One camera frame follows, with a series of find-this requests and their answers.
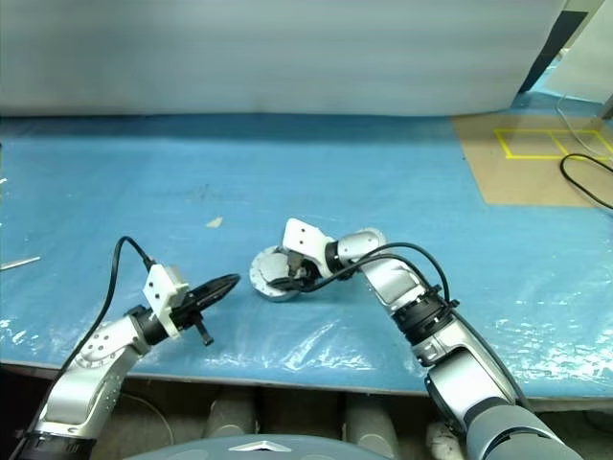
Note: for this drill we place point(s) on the yellow tape rectangle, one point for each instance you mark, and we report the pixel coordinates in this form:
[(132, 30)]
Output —
[(504, 144)]

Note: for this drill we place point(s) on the silver motor housing copper windings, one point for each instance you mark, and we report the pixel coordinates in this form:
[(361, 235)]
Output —
[(282, 297)]

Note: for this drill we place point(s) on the grey robot torso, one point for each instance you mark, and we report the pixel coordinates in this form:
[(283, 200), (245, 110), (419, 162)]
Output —
[(263, 453)]

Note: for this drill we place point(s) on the white foam backdrop sheet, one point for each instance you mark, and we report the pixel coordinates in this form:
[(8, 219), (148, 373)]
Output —
[(239, 52)]

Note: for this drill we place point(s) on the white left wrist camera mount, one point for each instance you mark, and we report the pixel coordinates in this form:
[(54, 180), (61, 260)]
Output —
[(158, 287)]

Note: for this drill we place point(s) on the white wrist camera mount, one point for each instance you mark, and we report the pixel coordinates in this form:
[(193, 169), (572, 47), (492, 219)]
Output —
[(158, 287), (301, 237)]

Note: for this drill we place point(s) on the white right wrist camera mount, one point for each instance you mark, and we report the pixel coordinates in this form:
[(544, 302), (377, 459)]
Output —
[(301, 237)]

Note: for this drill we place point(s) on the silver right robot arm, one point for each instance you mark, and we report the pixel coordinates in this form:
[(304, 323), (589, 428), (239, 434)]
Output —
[(392, 282)]

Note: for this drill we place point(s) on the blue plastic table cover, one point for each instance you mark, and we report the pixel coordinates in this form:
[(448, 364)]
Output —
[(335, 335)]

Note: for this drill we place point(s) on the silver metal tool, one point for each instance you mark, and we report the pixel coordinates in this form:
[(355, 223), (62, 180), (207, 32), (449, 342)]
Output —
[(21, 263)]

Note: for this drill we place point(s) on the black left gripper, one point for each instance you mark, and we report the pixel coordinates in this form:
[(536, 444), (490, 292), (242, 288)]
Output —
[(184, 311)]

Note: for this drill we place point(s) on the small beige paper scrap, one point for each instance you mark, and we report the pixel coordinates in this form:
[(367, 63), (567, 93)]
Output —
[(214, 222)]

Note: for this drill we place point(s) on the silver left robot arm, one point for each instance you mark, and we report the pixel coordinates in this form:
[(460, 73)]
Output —
[(91, 364)]

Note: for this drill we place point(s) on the white side panel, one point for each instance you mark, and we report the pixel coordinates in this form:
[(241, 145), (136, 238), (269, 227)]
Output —
[(589, 62)]

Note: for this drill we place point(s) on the brown cardboard sheet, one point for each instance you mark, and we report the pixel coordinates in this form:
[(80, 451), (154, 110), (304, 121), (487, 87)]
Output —
[(527, 179)]

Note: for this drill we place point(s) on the grey rounded cylinder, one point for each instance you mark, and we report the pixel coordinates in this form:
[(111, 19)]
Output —
[(232, 414), (371, 421)]

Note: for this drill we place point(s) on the grey metal leg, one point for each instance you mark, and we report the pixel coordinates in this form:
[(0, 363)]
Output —
[(608, 105)]

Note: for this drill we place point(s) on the white rounded lump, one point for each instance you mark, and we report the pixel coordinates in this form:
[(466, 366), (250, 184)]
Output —
[(440, 441)]

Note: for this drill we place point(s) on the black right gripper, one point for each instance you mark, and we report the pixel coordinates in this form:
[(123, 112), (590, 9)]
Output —
[(309, 274)]

